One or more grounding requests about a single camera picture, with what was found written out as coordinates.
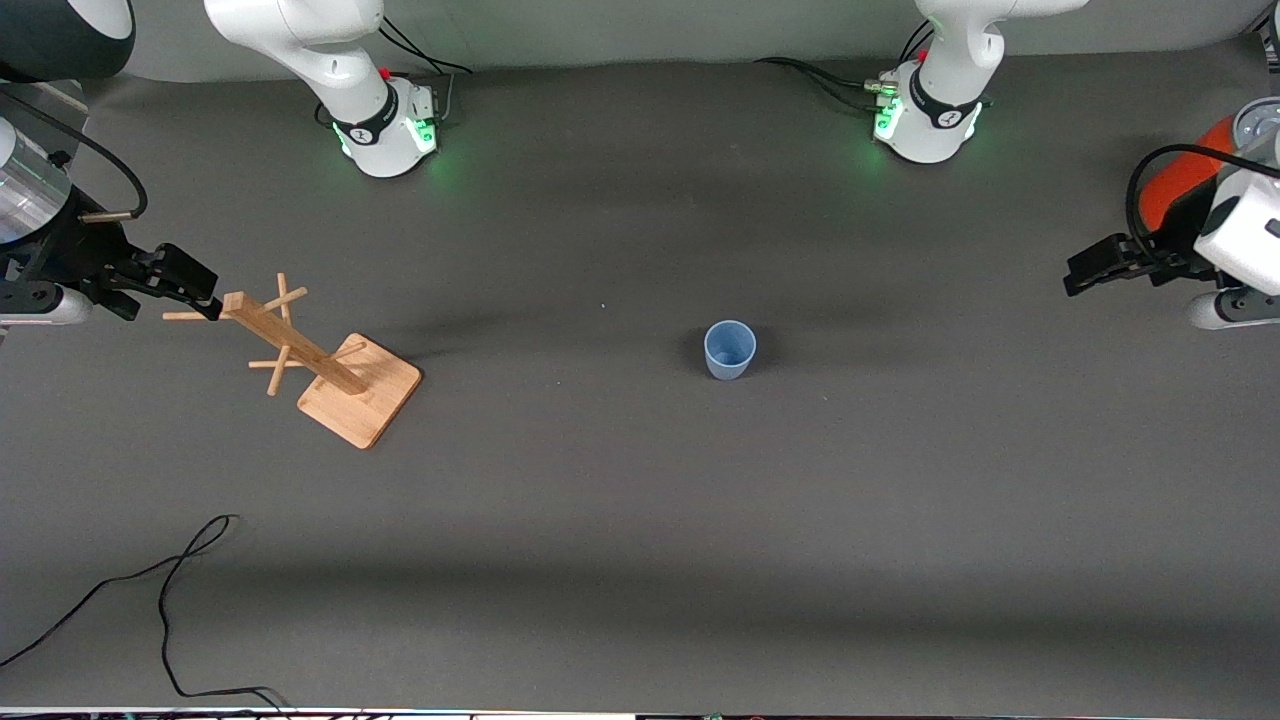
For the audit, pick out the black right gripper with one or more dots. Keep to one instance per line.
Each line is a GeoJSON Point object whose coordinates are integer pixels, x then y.
{"type": "Point", "coordinates": [72, 255]}

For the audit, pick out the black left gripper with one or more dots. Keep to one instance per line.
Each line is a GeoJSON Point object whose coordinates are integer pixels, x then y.
{"type": "Point", "coordinates": [1178, 252]}

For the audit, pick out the light blue plastic cup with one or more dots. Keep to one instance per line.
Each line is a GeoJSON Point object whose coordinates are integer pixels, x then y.
{"type": "Point", "coordinates": [730, 352]}

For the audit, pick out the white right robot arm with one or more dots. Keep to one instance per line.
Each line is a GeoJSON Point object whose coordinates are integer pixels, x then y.
{"type": "Point", "coordinates": [350, 80]}

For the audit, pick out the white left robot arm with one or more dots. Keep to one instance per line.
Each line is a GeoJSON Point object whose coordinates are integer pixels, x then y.
{"type": "Point", "coordinates": [940, 100]}

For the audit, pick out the wooden cup rack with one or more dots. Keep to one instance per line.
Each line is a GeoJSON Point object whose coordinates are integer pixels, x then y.
{"type": "Point", "coordinates": [360, 395]}

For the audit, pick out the orange can with grey lid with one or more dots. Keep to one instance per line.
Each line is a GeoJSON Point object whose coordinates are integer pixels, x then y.
{"type": "Point", "coordinates": [1180, 180]}

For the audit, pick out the aluminium frame rail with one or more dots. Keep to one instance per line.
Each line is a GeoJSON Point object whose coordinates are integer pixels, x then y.
{"type": "Point", "coordinates": [60, 100]}

